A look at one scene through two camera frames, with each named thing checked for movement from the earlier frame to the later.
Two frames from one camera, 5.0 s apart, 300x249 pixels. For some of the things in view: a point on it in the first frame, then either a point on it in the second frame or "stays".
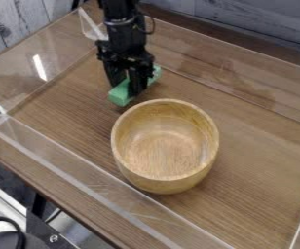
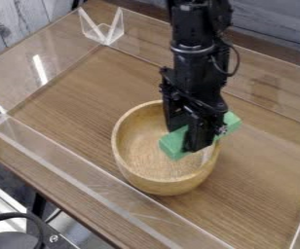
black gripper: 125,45 -> 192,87
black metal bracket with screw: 38,229 stays
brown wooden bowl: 165,141 stays
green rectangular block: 121,95 -> 172,143
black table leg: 38,205 stays
